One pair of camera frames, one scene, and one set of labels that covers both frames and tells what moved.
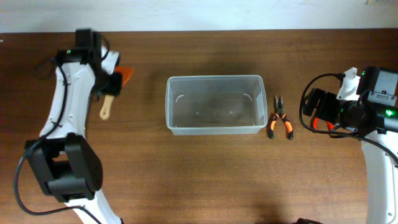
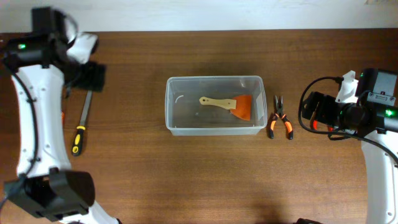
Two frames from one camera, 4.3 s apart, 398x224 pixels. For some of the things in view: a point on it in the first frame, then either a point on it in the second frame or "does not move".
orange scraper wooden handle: (125, 73) → (240, 105)
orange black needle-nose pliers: (279, 104) does not move
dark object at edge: (303, 221) does not move
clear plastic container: (216, 104) does not move
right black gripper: (325, 106) does not move
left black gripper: (113, 84) → (91, 76)
